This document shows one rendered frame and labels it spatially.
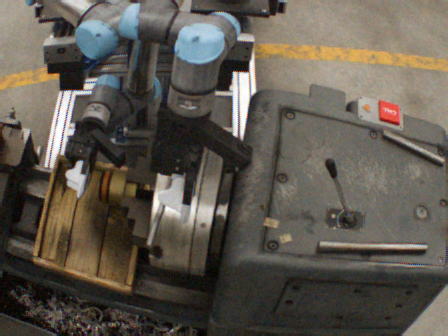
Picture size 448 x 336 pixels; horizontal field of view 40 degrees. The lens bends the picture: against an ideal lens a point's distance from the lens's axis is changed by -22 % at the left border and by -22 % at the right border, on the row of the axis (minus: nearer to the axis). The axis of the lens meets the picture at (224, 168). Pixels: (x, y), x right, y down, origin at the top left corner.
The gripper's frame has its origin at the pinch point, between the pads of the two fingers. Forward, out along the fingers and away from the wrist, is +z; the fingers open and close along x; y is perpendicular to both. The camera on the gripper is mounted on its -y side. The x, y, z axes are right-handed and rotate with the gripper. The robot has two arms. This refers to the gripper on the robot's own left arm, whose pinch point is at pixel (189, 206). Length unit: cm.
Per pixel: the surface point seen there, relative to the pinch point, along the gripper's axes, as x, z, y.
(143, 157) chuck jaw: -27.0, 10.8, 13.1
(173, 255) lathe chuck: -10.1, 22.1, 2.9
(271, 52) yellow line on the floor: -207, 69, -14
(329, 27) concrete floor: -237, 58, -44
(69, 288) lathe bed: -24, 60, 35
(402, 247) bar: -4.4, 6.7, -45.7
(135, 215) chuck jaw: -17.5, 19.4, 12.7
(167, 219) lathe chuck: -11.3, 13.4, 4.9
